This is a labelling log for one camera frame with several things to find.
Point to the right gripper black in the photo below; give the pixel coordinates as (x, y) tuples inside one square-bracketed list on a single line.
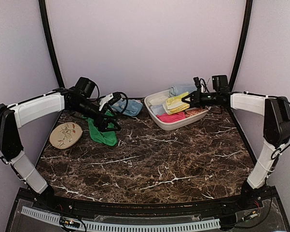
[(196, 101)]

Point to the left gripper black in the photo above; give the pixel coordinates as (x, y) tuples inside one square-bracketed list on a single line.
[(102, 126)]

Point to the green towel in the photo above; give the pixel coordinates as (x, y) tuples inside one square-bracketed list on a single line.
[(107, 138)]

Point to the yellow-green crocodile towel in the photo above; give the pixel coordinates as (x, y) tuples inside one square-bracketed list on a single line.
[(174, 104)]

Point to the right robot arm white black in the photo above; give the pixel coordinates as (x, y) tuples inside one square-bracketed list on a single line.
[(275, 111)]

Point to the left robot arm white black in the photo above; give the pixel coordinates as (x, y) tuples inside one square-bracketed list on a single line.
[(15, 116)]

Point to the orange patterned rolled towel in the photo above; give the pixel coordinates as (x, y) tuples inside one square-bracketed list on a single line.
[(196, 113)]

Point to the pale blue rolled towel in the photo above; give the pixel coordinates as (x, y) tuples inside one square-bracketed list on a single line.
[(179, 89)]

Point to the cream rolled towel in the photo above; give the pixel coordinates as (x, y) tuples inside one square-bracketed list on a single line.
[(158, 100)]

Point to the light blue patterned towel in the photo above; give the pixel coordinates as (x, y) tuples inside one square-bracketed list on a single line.
[(132, 107)]

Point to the pink rolled towel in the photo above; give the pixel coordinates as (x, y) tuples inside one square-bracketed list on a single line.
[(166, 118)]

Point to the white plastic basin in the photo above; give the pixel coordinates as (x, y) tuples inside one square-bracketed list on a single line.
[(169, 123)]

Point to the lavender rolled towel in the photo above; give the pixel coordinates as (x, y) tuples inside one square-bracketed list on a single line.
[(157, 109)]

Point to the beige embroidered round cloth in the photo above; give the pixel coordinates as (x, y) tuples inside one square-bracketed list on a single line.
[(65, 135)]

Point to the small circuit board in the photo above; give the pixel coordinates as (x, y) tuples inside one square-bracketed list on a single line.
[(69, 223)]

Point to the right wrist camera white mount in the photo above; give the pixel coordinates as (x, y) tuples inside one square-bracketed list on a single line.
[(199, 84)]

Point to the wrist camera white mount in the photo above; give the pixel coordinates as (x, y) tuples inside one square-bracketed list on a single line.
[(110, 99), (199, 84)]

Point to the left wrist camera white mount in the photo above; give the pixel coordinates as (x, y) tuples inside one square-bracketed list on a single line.
[(110, 99)]

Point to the black front rail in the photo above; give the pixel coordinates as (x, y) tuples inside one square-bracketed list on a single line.
[(90, 209)]

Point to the right black frame post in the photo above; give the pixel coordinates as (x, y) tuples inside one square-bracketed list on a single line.
[(242, 42)]

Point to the black frame post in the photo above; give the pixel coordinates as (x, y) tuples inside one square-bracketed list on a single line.
[(50, 42), (242, 42)]

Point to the white slotted cable duct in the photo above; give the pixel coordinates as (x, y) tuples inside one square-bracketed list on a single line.
[(124, 224)]

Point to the left black frame post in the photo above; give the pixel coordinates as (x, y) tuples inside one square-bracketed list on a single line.
[(50, 42)]

